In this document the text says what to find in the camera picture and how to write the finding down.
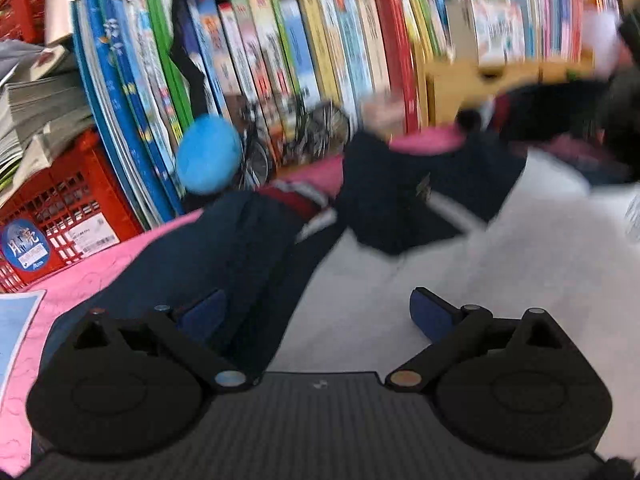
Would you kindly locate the white box with pencil print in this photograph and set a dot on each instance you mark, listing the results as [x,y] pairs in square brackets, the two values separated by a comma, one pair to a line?
[500,35]

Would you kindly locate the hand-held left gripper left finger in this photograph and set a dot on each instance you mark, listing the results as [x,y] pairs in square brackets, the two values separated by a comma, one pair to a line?
[205,312]

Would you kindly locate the row of tall blue books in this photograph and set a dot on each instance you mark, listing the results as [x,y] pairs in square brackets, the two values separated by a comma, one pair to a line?
[115,110]

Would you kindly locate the wooden drawer organizer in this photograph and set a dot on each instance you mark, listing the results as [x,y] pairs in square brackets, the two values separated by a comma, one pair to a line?
[450,85]

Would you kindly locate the row of colourful books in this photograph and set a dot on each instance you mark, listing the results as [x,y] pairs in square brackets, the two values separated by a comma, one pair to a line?
[550,5]

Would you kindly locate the pink printed blanket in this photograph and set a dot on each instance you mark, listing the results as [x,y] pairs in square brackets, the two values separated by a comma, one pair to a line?
[100,270]

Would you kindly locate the navy and white jacket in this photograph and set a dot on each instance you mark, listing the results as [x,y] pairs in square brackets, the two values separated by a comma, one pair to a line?
[400,195]

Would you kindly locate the blue round plush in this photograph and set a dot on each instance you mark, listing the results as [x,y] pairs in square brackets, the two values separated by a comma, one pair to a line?
[207,155]

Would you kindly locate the metal bicycle model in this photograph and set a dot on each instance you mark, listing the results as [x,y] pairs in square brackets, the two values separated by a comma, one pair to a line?
[327,122]

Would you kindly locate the light blue booklet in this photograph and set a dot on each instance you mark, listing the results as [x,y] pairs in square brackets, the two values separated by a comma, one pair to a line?
[15,325]

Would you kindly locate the red plastic crate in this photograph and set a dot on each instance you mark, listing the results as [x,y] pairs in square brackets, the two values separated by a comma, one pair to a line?
[20,15]

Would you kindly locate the red snack package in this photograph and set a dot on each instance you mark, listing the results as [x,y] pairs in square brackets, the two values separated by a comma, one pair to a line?
[75,200]

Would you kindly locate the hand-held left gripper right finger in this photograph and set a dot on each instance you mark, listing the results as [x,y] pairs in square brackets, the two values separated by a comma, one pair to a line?
[430,310]

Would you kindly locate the stack of papers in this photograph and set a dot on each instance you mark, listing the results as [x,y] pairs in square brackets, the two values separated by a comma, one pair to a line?
[40,105]

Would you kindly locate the row of picture books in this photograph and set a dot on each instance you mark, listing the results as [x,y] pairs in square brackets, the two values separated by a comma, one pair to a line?
[300,50]

